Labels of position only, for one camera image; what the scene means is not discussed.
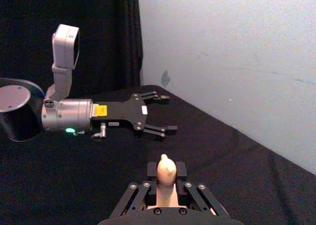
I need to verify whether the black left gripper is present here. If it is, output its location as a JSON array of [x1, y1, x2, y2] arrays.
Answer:
[[91, 91, 179, 140]]

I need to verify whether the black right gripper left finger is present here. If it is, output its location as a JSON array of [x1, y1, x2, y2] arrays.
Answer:
[[110, 161, 159, 218]]

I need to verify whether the small white three-armed plastic piece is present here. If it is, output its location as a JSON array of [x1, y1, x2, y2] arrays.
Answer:
[[147, 153, 189, 210]]

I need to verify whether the thin cable with silver plug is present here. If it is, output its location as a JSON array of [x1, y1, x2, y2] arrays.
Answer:
[[73, 123, 109, 140]]

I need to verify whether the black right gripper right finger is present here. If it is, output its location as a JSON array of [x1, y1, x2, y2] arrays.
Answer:
[[174, 161, 231, 218]]

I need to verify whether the black table cloth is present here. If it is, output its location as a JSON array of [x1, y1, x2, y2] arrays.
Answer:
[[0, 85, 316, 225]]

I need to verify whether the black hanging backdrop cloth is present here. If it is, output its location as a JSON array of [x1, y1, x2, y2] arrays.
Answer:
[[0, 0, 144, 100]]

